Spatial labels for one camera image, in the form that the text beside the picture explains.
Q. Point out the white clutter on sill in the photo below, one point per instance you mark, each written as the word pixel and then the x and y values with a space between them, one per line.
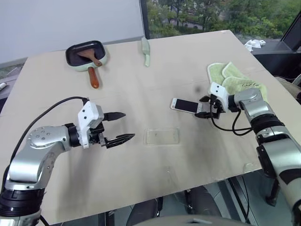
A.
pixel 255 43

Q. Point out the white marker pen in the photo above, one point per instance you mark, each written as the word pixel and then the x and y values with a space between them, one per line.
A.
pixel 2 86

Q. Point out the black table leg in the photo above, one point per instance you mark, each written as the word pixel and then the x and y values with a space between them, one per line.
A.
pixel 273 193

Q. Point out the clear plastic phone case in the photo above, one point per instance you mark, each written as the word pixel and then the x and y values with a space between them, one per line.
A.
pixel 162 136

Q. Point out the grey rounded robot torso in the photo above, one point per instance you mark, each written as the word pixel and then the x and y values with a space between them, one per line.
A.
pixel 202 221

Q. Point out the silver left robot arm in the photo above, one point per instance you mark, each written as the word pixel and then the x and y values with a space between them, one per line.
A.
pixel 35 143

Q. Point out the green towel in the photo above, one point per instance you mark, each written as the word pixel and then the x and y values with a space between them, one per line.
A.
pixel 235 78

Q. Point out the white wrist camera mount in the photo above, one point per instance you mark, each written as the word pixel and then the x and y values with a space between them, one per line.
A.
pixel 87 115
pixel 219 93

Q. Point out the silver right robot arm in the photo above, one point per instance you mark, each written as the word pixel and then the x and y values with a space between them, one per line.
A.
pixel 270 131

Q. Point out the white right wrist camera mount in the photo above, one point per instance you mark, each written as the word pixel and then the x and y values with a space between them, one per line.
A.
pixel 219 93

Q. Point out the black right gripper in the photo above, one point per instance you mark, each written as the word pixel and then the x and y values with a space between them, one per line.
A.
pixel 217 107

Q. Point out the clear tape piece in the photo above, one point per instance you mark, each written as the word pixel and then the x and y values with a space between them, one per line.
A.
pixel 249 167

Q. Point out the black window frame post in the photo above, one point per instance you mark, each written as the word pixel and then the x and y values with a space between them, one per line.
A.
pixel 144 18

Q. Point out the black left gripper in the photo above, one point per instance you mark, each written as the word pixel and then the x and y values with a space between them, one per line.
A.
pixel 97 136

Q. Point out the pale green knife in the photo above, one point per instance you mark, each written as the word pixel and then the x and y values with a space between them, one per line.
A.
pixel 146 50

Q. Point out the white smartphone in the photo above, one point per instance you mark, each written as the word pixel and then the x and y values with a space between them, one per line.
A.
pixel 185 105

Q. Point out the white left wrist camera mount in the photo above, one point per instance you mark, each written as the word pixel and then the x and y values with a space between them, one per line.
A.
pixel 87 115

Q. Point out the brown wooden spatula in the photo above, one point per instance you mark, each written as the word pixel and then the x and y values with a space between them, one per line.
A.
pixel 88 55

